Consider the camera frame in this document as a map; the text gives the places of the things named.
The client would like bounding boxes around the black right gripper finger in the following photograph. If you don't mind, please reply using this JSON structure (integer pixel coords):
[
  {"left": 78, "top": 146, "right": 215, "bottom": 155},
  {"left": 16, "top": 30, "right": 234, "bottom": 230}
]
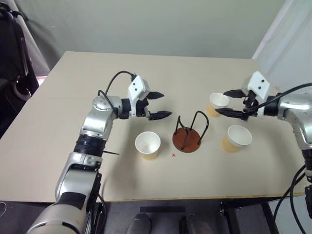
[
  {"left": 214, "top": 108, "right": 246, "bottom": 120},
  {"left": 223, "top": 89, "right": 245, "bottom": 99}
]

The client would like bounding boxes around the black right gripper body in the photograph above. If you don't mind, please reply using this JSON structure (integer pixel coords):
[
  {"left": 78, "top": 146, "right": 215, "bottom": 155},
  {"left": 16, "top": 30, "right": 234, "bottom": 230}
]
[{"left": 242, "top": 89, "right": 259, "bottom": 121}]

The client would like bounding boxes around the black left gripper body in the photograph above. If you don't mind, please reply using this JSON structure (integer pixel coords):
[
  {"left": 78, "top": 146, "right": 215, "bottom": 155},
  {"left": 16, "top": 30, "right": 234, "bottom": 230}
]
[{"left": 135, "top": 92, "right": 152, "bottom": 120}]

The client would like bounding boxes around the white and tan paper cup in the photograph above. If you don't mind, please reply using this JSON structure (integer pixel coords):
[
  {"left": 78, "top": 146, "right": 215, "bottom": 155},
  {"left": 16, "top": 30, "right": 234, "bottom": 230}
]
[
  {"left": 221, "top": 125, "right": 253, "bottom": 154},
  {"left": 135, "top": 131, "right": 161, "bottom": 161},
  {"left": 205, "top": 92, "right": 230, "bottom": 118}
]

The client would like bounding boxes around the white curtain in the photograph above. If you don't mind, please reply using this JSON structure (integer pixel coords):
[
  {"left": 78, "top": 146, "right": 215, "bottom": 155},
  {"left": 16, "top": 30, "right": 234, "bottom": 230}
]
[{"left": 251, "top": 0, "right": 312, "bottom": 98}]

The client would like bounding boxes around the black tape strip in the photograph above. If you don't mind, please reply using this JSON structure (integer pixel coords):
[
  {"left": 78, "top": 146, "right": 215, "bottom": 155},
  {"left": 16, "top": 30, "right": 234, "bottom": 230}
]
[{"left": 139, "top": 206, "right": 186, "bottom": 213}]

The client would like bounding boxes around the dark rounded shape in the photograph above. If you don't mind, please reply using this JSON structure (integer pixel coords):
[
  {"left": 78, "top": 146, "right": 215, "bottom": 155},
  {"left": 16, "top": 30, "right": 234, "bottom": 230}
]
[
  {"left": 125, "top": 212, "right": 153, "bottom": 234},
  {"left": 179, "top": 214, "right": 213, "bottom": 234}
]

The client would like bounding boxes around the black chair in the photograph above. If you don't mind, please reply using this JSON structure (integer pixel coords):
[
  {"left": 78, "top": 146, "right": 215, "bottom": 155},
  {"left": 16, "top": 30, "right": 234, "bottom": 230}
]
[{"left": 0, "top": 0, "right": 40, "bottom": 104}]

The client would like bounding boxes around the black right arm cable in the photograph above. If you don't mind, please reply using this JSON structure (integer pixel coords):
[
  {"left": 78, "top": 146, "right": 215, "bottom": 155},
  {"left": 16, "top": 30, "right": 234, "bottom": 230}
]
[{"left": 243, "top": 82, "right": 312, "bottom": 113}]

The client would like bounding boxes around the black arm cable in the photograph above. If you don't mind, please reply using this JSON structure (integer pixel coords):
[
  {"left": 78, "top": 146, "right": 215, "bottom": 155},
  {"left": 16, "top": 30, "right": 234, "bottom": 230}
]
[
  {"left": 243, "top": 82, "right": 312, "bottom": 113},
  {"left": 97, "top": 70, "right": 136, "bottom": 110}
]

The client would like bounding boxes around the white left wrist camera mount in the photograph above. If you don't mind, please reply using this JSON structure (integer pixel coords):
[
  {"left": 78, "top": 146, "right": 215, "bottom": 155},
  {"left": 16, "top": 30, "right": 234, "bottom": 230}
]
[{"left": 126, "top": 75, "right": 150, "bottom": 118}]

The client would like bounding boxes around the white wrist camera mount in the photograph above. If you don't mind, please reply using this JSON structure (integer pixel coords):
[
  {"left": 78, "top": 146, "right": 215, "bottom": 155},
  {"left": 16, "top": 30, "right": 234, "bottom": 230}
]
[
  {"left": 241, "top": 71, "right": 271, "bottom": 119},
  {"left": 126, "top": 75, "right": 150, "bottom": 118}
]

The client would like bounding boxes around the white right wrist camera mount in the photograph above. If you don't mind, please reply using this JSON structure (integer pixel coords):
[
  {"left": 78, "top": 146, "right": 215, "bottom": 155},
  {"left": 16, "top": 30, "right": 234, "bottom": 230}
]
[{"left": 241, "top": 71, "right": 271, "bottom": 119}]

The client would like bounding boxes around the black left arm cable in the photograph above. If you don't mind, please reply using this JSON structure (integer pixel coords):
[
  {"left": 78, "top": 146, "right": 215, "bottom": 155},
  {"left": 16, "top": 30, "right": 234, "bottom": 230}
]
[{"left": 97, "top": 70, "right": 136, "bottom": 110}]

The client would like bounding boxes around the black wire cup holder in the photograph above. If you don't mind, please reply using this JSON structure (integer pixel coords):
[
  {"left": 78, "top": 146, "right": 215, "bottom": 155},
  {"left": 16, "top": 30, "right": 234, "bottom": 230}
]
[{"left": 172, "top": 111, "right": 210, "bottom": 153}]

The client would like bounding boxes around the black hanging cable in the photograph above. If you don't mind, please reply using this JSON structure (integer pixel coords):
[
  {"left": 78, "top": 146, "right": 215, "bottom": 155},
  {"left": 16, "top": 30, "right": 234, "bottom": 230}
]
[
  {"left": 273, "top": 164, "right": 308, "bottom": 234},
  {"left": 291, "top": 168, "right": 312, "bottom": 234}
]

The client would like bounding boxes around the black metal table frame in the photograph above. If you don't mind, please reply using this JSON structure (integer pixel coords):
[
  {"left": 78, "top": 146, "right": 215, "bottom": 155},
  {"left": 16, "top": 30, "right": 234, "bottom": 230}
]
[{"left": 219, "top": 196, "right": 281, "bottom": 234}]

